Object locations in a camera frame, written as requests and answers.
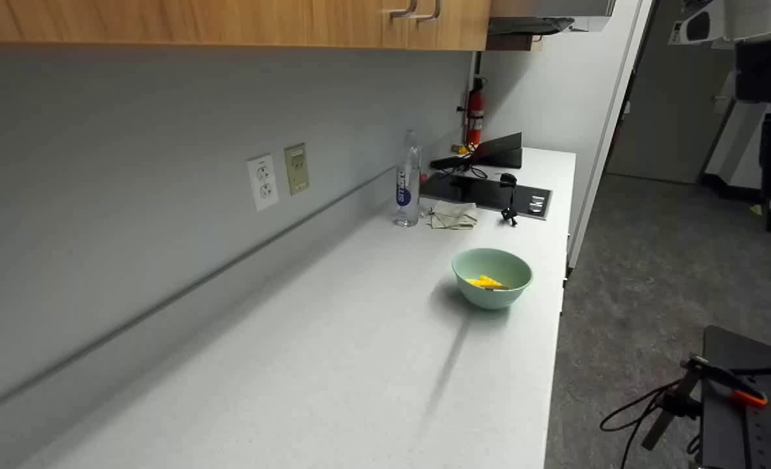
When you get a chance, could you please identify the mint green bowl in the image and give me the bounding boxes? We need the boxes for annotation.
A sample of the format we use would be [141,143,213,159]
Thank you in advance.
[447,244,536,315]

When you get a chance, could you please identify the stainless range hood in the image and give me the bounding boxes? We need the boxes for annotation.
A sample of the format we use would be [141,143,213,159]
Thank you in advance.
[486,0,621,51]

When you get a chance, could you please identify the small black tripod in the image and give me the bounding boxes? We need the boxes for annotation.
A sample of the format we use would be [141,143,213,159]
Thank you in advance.
[496,171,524,229]

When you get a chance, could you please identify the black cooktop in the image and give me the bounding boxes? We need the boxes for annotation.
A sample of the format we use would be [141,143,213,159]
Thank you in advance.
[416,166,554,222]

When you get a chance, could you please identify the yellow food pieces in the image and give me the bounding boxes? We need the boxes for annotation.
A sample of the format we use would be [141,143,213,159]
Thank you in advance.
[468,270,509,295]

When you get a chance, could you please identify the beige crumpled cloth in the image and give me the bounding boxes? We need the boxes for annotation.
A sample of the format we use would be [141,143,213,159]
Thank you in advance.
[423,197,481,235]

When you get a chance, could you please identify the clear plastic water bottle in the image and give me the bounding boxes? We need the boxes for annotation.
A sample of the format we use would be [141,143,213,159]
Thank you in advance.
[391,127,425,229]

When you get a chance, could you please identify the white electrical outlet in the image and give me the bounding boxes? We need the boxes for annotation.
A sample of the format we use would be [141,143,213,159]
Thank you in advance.
[245,151,281,213]

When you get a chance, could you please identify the orange handled clamp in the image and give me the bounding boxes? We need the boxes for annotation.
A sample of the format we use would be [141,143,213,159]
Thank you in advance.
[679,351,771,413]

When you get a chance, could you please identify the black clamp bracket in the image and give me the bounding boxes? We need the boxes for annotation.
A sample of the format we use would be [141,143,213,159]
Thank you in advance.
[637,371,708,454]

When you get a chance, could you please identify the black floor cable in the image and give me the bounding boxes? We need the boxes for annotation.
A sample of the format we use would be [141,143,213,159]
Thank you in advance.
[596,375,705,469]

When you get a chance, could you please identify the metal cabinet handle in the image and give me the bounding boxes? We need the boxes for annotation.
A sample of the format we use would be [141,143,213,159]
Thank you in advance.
[384,0,420,20]
[412,0,445,24]

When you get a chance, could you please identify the beige wall plate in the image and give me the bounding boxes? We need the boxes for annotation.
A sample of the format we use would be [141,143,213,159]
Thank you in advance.
[281,140,312,197]

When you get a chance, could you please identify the wooden wall cabinet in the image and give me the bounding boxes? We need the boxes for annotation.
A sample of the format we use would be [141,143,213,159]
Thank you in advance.
[0,0,492,51]

